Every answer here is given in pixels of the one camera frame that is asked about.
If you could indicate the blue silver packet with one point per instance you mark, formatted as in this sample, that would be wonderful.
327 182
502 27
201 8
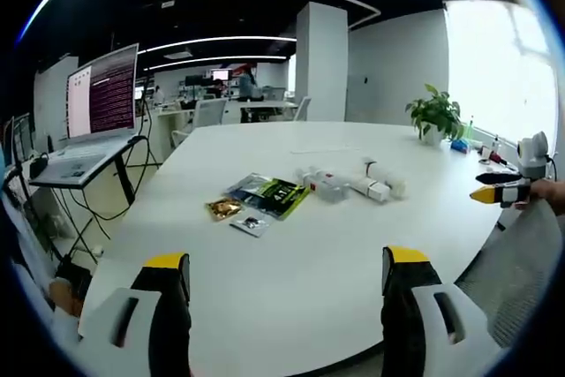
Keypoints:
245 185

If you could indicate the small white skincare bottle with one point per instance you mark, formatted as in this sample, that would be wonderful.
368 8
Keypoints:
304 174

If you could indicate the black laptop stand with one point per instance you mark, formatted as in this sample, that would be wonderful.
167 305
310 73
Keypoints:
123 174

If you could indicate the small silver packet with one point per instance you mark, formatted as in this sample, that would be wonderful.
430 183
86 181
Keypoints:
252 223

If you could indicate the gold foil packet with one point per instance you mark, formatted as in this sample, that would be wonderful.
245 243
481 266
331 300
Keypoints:
223 209

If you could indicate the white skincare box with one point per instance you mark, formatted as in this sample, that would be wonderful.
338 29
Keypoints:
371 188

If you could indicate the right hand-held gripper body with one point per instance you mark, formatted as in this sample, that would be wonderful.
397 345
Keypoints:
533 158

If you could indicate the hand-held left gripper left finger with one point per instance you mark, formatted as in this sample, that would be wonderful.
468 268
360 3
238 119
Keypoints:
163 306

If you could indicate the green black packet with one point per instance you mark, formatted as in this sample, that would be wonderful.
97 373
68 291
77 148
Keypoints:
280 196

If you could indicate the potted green plant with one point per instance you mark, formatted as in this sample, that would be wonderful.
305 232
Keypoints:
434 114

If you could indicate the white office chair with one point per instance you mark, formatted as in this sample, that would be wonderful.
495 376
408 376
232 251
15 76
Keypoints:
302 108
205 114

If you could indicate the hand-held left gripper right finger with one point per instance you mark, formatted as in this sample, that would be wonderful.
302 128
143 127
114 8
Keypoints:
406 306

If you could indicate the distant computer monitor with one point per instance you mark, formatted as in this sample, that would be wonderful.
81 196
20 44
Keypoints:
220 75

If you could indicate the open silver laptop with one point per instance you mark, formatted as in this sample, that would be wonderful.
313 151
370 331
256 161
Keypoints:
103 94

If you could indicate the black box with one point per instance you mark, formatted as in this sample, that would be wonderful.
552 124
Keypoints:
76 277

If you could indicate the grey mesh office chair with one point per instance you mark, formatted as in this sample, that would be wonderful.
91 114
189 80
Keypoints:
516 271

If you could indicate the person's right hand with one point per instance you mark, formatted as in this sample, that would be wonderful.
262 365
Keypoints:
549 193

